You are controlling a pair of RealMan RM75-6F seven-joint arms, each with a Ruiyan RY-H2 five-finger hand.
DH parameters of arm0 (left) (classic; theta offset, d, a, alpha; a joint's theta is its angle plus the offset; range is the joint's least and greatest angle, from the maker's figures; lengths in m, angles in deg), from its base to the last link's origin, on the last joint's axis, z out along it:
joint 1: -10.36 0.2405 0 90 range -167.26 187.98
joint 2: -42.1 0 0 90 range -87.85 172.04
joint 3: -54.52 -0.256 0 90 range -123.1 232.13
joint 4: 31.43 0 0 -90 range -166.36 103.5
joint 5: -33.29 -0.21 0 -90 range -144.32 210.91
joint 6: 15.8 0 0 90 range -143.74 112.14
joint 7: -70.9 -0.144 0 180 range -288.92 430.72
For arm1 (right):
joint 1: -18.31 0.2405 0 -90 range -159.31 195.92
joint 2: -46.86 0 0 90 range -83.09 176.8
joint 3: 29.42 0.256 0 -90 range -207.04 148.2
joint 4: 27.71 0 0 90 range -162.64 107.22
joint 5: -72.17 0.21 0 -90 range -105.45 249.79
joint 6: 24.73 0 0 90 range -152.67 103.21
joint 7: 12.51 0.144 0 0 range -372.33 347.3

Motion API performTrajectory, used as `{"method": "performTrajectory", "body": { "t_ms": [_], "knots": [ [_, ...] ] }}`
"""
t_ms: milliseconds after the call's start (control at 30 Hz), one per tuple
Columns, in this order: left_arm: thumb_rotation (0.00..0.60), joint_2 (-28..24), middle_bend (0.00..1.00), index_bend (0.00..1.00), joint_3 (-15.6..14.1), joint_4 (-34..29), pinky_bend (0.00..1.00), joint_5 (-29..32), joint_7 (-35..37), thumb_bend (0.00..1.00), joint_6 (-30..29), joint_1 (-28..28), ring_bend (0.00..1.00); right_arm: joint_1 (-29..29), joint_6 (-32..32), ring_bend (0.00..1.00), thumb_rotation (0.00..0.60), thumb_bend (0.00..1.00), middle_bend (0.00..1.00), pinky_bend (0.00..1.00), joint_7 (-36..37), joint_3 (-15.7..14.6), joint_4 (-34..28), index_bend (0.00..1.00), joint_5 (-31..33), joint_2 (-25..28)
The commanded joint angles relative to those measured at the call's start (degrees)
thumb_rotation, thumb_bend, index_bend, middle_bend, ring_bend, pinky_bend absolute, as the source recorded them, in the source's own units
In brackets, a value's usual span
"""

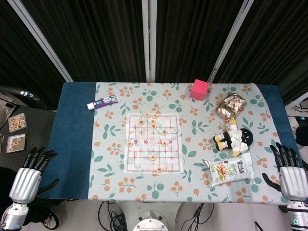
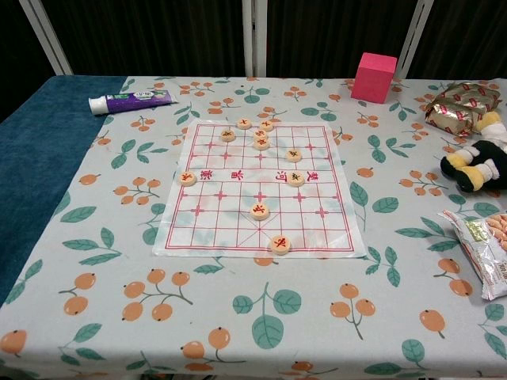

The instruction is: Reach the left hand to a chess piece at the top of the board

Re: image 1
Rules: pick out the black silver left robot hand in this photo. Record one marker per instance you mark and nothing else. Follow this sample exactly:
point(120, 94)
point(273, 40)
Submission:
point(25, 183)

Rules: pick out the peanut snack bag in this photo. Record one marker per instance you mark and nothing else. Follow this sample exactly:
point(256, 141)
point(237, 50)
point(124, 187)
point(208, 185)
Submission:
point(228, 170)

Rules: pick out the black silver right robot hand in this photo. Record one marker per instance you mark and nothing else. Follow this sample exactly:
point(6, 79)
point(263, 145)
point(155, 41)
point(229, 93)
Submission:
point(292, 180)

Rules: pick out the silver robot base column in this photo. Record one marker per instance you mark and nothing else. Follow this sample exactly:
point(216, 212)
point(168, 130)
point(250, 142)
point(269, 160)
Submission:
point(150, 222)

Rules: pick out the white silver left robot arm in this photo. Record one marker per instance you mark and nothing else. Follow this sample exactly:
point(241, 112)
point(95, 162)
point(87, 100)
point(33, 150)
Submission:
point(13, 215)

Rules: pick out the white partition frame post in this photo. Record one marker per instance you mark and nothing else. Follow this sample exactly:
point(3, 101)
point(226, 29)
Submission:
point(41, 41)
point(228, 43)
point(148, 41)

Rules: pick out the full wooden chess piece box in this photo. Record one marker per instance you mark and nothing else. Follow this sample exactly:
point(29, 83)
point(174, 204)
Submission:
point(16, 122)

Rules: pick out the black white plush doll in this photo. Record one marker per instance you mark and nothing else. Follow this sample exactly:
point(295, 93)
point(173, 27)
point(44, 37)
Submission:
point(234, 139)

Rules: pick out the blue fabric table cover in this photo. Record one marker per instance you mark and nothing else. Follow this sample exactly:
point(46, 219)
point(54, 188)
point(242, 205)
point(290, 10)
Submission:
point(72, 144)

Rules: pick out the floral print tablecloth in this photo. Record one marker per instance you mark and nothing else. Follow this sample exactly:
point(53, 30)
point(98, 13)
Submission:
point(168, 187)

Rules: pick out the pink cube block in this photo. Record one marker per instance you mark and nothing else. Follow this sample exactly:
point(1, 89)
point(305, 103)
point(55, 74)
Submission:
point(198, 90)

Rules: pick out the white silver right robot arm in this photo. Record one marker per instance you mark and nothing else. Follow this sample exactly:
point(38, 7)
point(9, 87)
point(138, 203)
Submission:
point(298, 215)

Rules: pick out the white red xiangqi board sheet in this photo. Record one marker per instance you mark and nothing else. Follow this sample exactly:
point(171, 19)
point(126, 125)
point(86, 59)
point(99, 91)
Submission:
point(144, 163)

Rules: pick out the gold foil snack package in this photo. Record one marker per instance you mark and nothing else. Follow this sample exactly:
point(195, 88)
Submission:
point(229, 106)

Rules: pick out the round wooden xiangqi piece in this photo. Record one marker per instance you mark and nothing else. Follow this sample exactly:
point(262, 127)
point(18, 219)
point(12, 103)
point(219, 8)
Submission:
point(130, 144)
point(147, 115)
point(153, 126)
point(164, 132)
point(155, 116)
point(159, 170)
point(164, 143)
point(153, 121)
point(153, 157)
point(141, 122)

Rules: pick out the tray of chess pieces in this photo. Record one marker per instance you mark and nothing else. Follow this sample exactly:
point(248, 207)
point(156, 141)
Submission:
point(15, 143)

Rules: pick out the purple white toothpaste tube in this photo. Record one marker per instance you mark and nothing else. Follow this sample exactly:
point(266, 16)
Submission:
point(106, 101)

